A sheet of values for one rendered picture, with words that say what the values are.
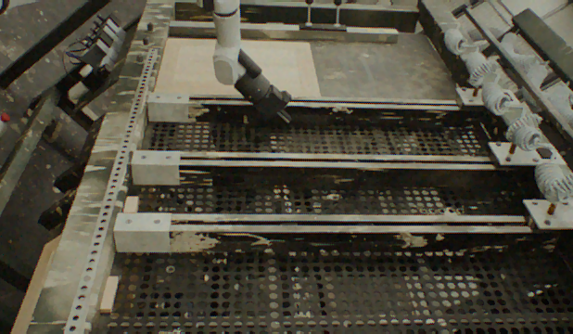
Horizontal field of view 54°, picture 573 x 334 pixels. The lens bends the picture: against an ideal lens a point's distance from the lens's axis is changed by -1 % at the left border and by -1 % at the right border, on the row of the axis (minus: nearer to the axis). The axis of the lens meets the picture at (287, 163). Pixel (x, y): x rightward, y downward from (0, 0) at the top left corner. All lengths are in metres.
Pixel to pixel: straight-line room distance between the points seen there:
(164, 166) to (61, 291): 0.44
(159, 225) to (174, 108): 0.55
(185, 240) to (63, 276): 0.28
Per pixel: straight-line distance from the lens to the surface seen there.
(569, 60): 2.55
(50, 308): 1.25
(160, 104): 1.79
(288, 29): 2.39
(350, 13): 2.65
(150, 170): 1.54
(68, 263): 1.33
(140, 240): 1.36
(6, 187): 2.34
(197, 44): 2.28
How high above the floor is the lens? 1.72
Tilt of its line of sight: 18 degrees down
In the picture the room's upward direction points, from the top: 59 degrees clockwise
